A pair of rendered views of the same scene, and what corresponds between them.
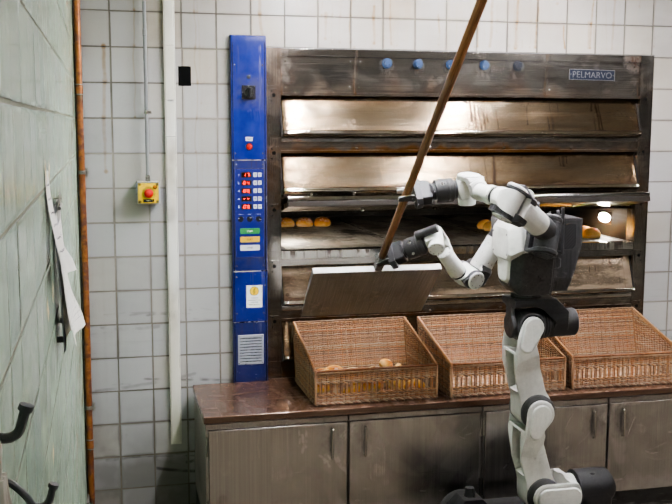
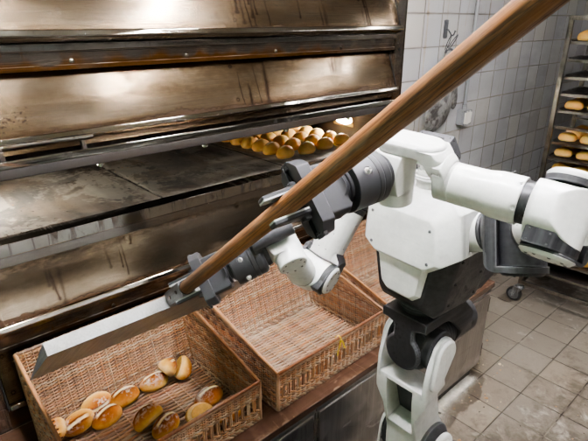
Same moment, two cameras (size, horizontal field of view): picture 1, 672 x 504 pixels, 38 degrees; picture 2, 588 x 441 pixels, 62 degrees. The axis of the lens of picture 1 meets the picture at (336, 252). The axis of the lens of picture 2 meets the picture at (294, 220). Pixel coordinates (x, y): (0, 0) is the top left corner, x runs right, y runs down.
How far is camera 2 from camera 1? 302 cm
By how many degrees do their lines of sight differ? 31
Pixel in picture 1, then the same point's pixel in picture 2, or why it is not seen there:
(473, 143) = (241, 45)
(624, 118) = (386, 10)
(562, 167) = (332, 72)
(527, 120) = (299, 12)
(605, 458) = not seen: hidden behind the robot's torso
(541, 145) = (313, 45)
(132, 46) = not seen: outside the picture
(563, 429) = not seen: hidden behind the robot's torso
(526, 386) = (423, 423)
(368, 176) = (99, 108)
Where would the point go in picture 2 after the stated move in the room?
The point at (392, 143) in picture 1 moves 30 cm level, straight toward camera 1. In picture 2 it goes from (129, 50) to (149, 56)
